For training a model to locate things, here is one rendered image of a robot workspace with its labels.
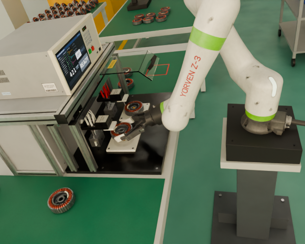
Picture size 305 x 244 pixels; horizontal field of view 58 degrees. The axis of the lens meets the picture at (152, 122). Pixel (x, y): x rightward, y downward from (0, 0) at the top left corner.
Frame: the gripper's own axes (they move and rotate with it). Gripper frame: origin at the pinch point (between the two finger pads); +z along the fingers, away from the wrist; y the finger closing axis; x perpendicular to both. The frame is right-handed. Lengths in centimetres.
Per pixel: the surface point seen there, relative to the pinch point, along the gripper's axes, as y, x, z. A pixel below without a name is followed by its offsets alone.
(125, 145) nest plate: -4.4, -6.0, 1.2
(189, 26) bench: 159, -17, -15
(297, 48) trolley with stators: 209, -113, -92
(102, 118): -0.2, 10.5, 4.1
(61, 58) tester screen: -4.5, 44.4, -5.1
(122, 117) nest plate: 18.1, -2.9, 8.1
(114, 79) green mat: 68, 3, 29
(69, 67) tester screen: -1.4, 39.3, -2.9
